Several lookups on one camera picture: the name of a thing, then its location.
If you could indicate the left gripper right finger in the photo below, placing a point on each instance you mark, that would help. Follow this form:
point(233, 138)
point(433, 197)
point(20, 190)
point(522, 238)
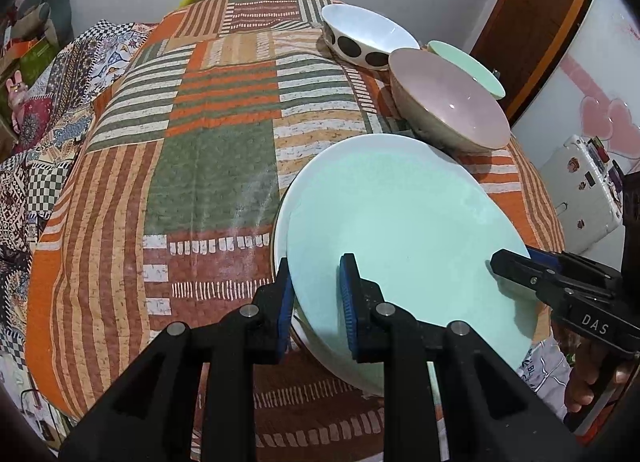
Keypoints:
point(447, 394)

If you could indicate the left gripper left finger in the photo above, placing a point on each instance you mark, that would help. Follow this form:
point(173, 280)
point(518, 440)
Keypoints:
point(148, 413)

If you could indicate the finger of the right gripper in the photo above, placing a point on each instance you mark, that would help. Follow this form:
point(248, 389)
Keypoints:
point(530, 279)
point(573, 266)

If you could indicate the white plate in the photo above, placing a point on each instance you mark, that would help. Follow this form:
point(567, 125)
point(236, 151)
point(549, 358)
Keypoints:
point(285, 222)

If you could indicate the mint green plate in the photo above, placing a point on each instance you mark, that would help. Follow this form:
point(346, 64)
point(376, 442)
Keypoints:
point(505, 320)

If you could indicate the pink bowl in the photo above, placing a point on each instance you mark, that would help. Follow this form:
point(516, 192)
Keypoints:
point(444, 105)

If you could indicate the mint green bowl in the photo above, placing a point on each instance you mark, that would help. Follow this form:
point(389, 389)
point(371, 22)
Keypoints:
point(470, 65)

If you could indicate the white dotted bowl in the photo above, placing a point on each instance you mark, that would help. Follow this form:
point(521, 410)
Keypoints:
point(361, 37)

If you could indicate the right hand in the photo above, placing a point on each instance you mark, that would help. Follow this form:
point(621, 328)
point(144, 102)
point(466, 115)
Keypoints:
point(589, 358)

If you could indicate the white suitcase with stickers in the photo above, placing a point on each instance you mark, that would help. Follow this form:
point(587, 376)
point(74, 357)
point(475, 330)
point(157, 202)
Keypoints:
point(587, 203)

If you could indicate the striped patchwork tablecloth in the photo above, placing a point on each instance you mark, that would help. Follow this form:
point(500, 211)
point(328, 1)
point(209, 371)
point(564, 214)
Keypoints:
point(168, 213)

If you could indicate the wooden door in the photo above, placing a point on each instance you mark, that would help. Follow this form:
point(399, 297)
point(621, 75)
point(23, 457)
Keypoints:
point(523, 41)

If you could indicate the patterned checkered blanket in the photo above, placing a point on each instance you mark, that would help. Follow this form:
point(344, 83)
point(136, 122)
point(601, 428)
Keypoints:
point(58, 113)

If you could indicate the pink rabbit toy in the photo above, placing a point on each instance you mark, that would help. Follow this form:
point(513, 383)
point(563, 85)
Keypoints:
point(17, 92)

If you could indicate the green cardboard box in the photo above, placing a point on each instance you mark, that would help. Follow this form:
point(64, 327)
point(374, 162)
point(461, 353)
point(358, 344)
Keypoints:
point(31, 58)

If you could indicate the grey plush toy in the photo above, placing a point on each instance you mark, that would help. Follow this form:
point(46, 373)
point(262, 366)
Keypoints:
point(49, 19)

